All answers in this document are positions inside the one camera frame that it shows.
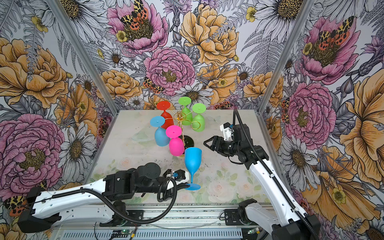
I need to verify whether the black right corrugated cable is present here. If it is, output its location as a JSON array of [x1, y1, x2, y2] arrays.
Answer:
[[233, 109, 320, 240]]

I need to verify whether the green circuit board left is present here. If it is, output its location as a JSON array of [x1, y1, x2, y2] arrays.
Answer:
[[110, 230, 136, 240]]

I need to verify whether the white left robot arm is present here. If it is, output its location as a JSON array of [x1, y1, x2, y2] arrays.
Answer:
[[18, 163, 192, 233]]

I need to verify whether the blue wine glass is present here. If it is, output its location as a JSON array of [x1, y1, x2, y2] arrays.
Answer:
[[150, 116, 171, 147], [185, 147, 202, 191]]

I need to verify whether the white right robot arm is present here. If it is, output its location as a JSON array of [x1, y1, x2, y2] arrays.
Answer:
[[204, 123, 321, 240]]

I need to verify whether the pink wine glass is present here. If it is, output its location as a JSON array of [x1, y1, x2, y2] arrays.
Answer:
[[166, 125, 185, 157]]

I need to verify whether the silver aluminium corner post right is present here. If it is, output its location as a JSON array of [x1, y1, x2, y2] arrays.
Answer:
[[258, 0, 315, 115]]

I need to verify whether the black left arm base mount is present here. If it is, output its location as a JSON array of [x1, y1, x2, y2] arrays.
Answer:
[[98, 209, 144, 228]]

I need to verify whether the red wine glass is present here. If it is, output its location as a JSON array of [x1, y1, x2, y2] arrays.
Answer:
[[157, 101, 174, 130]]

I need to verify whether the green wine glass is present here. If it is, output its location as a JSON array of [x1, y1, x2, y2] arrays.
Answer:
[[178, 97, 193, 126], [192, 103, 206, 132]]

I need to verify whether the black corrugated cable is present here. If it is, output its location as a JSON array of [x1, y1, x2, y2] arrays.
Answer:
[[28, 176, 178, 225], [233, 109, 320, 240]]

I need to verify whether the gold wire wine glass rack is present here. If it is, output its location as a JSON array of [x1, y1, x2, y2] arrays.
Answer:
[[173, 110, 202, 150]]

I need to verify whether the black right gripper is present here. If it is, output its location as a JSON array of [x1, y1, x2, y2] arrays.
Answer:
[[203, 135, 241, 158]]

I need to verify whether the grey slotted cable duct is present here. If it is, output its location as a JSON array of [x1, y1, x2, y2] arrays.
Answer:
[[57, 228, 243, 240]]

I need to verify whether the black left corrugated cable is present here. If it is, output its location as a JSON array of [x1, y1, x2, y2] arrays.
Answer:
[[28, 176, 178, 225]]

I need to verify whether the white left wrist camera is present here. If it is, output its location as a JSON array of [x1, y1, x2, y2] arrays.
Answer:
[[172, 170, 191, 185]]

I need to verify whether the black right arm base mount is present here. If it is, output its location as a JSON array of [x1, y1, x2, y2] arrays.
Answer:
[[219, 209, 256, 226]]

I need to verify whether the silver aluminium corner post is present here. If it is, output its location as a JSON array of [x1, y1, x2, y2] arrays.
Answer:
[[47, 1, 120, 117], [258, 0, 315, 115]]

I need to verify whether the green circuit board right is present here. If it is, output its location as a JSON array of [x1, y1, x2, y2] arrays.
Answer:
[[247, 227, 263, 236]]

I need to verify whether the silver aluminium corner post left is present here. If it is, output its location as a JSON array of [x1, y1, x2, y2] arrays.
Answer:
[[47, 1, 120, 117]]

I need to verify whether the green circuit board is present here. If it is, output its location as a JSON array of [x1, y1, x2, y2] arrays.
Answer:
[[247, 227, 263, 236], [110, 230, 136, 240]]

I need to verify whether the silver aluminium front rail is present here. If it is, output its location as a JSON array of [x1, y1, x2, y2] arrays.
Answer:
[[45, 204, 275, 240]]

